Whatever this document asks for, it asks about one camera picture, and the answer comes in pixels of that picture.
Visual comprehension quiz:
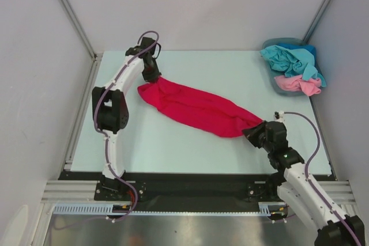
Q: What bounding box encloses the grey plastic bin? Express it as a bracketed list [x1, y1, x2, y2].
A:
[260, 37, 326, 97]

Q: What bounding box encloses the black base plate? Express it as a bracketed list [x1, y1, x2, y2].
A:
[58, 171, 280, 213]

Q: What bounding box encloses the left aluminium frame post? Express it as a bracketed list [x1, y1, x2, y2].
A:
[58, 0, 101, 61]

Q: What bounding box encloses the pink t shirt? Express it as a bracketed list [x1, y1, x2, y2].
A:
[274, 75, 322, 96]

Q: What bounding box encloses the left light blue cable duct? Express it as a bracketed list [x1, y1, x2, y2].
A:
[54, 203, 131, 215]

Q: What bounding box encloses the right aluminium frame post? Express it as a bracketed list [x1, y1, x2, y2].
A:
[303, 0, 333, 44]

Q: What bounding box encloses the light blue cable duct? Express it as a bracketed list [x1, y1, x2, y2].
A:
[258, 202, 289, 216]
[54, 203, 131, 215]

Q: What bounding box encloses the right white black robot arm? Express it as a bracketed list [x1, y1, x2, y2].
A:
[243, 121, 366, 245]

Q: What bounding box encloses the right light blue cable duct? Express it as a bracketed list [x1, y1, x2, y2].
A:
[258, 202, 289, 216]

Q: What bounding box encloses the red t shirt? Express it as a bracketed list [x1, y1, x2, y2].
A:
[137, 77, 263, 138]

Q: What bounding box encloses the aluminium frame post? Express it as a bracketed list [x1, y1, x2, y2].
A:
[303, 0, 333, 44]
[58, 0, 101, 61]

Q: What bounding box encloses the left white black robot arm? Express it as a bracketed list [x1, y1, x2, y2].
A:
[92, 35, 161, 201]

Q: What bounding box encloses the dark blue t shirt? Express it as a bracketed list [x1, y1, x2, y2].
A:
[278, 43, 317, 58]

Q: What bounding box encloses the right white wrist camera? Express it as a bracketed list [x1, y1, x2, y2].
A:
[274, 111, 285, 123]

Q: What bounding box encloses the light blue t shirt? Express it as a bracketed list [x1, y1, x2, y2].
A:
[260, 45, 326, 87]

